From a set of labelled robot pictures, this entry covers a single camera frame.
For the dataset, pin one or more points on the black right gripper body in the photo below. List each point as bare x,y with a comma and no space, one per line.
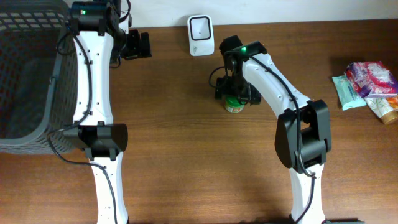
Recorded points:
234,86

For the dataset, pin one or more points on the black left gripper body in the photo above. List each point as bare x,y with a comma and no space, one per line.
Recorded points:
135,48

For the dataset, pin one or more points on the green lidded jar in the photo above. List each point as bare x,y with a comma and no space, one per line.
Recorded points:
232,105

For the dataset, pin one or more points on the teal wet wipes packet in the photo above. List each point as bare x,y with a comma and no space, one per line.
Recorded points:
346,93

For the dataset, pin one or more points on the red purple snack packet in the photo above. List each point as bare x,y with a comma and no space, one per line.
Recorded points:
371,79

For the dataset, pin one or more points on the white floral tube gold cap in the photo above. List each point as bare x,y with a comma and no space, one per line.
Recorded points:
382,109

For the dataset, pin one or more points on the orange small tissue box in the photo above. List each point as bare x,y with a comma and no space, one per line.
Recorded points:
393,102

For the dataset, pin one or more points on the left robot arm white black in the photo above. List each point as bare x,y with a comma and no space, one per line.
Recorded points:
102,37

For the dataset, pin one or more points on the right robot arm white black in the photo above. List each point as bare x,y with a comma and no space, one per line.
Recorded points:
303,133

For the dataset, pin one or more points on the white barcode scanner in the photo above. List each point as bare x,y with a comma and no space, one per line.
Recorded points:
201,36

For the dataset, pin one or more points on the grey plastic basket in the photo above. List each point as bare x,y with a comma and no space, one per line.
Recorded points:
38,74

